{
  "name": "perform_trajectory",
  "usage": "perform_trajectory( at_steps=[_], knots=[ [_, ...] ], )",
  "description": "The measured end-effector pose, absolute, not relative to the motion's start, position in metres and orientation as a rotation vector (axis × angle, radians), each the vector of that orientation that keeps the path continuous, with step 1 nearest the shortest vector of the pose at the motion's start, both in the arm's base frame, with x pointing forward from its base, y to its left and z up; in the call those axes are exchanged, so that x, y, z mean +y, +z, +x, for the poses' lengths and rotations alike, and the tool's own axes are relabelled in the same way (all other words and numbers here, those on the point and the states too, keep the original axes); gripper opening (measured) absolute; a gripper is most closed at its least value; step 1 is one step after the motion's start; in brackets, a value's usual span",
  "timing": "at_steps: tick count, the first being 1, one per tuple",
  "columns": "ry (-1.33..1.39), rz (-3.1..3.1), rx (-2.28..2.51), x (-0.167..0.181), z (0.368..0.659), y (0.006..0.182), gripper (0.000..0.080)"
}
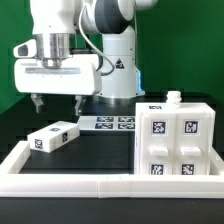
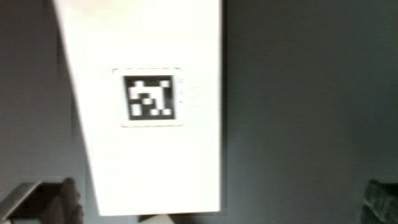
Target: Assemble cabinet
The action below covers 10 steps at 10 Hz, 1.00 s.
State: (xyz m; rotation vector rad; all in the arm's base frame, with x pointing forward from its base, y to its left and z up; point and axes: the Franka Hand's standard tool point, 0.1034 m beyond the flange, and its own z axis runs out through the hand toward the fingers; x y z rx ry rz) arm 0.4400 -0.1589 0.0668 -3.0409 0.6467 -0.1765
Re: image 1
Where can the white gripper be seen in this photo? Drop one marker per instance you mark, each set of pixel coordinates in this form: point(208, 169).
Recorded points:
point(78, 75)

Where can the white cabinet top block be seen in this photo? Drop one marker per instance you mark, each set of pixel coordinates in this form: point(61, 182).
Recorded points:
point(53, 136)

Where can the white cabinet door panel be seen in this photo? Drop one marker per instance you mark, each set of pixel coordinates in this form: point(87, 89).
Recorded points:
point(157, 144)

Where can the white cabinet body box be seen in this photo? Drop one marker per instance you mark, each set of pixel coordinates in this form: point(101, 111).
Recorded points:
point(176, 106)

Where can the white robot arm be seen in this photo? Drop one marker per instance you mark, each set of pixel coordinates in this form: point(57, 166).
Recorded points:
point(80, 48)

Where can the white marker base plate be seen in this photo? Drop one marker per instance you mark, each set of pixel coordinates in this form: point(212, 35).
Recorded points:
point(107, 123)

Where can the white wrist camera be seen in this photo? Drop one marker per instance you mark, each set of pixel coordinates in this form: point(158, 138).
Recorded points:
point(27, 49)

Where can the white border frame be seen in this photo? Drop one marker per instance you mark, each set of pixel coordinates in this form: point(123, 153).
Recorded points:
point(15, 184)

